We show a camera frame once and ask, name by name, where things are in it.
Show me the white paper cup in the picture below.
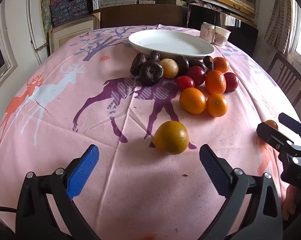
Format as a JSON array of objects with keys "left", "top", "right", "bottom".
[{"left": 214, "top": 26, "right": 231, "bottom": 47}]

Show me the yellow-orange round fruit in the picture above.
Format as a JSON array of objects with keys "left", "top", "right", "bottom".
[{"left": 152, "top": 120, "right": 189, "bottom": 155}]

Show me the small red apple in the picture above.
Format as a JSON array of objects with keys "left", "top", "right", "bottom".
[{"left": 186, "top": 66, "right": 206, "bottom": 87}]

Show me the dark wooden chair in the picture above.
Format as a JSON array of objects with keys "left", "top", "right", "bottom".
[{"left": 267, "top": 52, "right": 301, "bottom": 108}]

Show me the pale yellow potato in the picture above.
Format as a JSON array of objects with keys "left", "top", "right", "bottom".
[{"left": 159, "top": 58, "right": 179, "bottom": 79}]

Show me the stack of white patterned boxes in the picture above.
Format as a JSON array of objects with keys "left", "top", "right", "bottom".
[{"left": 98, "top": 0, "right": 156, "bottom": 8}]

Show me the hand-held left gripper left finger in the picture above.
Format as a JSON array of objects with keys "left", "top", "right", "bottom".
[{"left": 16, "top": 144, "right": 101, "bottom": 240}]

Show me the small red plum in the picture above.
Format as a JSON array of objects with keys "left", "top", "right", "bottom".
[{"left": 176, "top": 76, "right": 195, "bottom": 92}]

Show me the stack of blue patterned boxes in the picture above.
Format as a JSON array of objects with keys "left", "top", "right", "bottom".
[{"left": 50, "top": 0, "right": 88, "bottom": 27}]

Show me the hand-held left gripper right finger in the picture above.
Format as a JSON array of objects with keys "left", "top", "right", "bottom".
[{"left": 198, "top": 144, "right": 283, "bottom": 240}]

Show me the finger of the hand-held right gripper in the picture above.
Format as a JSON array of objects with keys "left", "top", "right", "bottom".
[
  {"left": 278, "top": 113, "right": 301, "bottom": 146},
  {"left": 256, "top": 122, "right": 301, "bottom": 167}
]

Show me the large red apple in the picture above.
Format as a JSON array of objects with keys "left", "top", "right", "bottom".
[{"left": 224, "top": 72, "right": 239, "bottom": 93}]

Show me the beige framed panel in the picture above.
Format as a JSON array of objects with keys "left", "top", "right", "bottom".
[{"left": 49, "top": 12, "right": 101, "bottom": 55}]

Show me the brown board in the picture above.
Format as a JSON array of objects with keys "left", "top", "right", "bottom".
[{"left": 99, "top": 4, "right": 188, "bottom": 29}]

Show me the beige checked curtain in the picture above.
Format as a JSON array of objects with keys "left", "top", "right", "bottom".
[{"left": 264, "top": 0, "right": 294, "bottom": 54}]

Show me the pink printed tablecloth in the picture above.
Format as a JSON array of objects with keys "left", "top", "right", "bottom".
[{"left": 0, "top": 24, "right": 301, "bottom": 240}]

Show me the pink folded cloth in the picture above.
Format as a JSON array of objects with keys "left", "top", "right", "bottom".
[{"left": 188, "top": 2, "right": 217, "bottom": 10}]

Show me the orange mandarin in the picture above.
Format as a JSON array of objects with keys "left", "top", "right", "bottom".
[
  {"left": 179, "top": 87, "right": 206, "bottom": 115},
  {"left": 205, "top": 70, "right": 226, "bottom": 95},
  {"left": 213, "top": 57, "right": 230, "bottom": 73},
  {"left": 265, "top": 119, "right": 279, "bottom": 131},
  {"left": 206, "top": 93, "right": 228, "bottom": 118}
]

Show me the white oval plate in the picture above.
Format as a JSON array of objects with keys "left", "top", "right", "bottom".
[{"left": 128, "top": 29, "right": 215, "bottom": 58}]

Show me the stack of light wooden boxes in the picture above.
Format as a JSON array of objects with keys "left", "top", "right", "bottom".
[{"left": 208, "top": 0, "right": 256, "bottom": 18}]

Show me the green mottled slab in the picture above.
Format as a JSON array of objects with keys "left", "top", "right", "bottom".
[{"left": 40, "top": 0, "right": 53, "bottom": 30}]

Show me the black panel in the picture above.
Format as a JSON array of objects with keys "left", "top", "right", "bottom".
[{"left": 187, "top": 4, "right": 258, "bottom": 53}]

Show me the white drink can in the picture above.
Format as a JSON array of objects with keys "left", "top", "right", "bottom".
[{"left": 200, "top": 22, "right": 217, "bottom": 43}]

